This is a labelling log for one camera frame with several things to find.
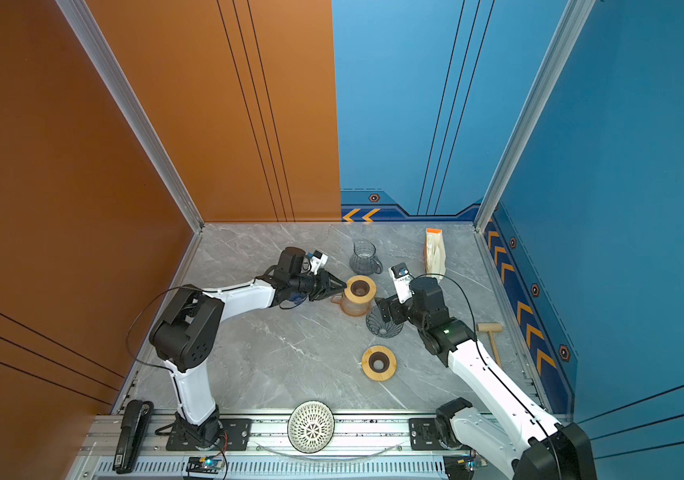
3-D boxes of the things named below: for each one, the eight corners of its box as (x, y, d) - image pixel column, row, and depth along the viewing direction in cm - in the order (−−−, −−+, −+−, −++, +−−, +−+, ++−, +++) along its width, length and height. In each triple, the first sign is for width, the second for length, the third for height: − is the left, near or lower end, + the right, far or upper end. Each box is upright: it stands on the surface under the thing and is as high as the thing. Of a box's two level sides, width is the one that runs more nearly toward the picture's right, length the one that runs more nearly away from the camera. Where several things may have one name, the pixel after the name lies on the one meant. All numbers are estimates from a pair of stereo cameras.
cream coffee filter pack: (422, 280, 105) (429, 260, 96) (417, 249, 114) (422, 228, 105) (442, 279, 105) (450, 260, 96) (434, 249, 114) (441, 228, 105)
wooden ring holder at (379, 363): (361, 381, 83) (362, 378, 81) (361, 348, 89) (361, 345, 87) (397, 381, 83) (398, 378, 81) (394, 348, 89) (395, 345, 87)
